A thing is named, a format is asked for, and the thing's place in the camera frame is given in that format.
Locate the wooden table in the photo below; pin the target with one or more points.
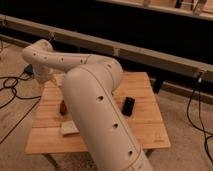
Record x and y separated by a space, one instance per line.
146 121

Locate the long grey wall rail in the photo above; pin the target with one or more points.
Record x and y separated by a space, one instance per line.
141 55

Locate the brown oval object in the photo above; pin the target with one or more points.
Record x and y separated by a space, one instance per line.
63 108

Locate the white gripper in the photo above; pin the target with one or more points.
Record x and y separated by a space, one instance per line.
43 74

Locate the black phone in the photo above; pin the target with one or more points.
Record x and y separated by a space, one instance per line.
128 106

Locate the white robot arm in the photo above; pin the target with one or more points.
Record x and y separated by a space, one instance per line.
87 89

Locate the black power adapter box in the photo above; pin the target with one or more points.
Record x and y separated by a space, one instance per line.
28 69

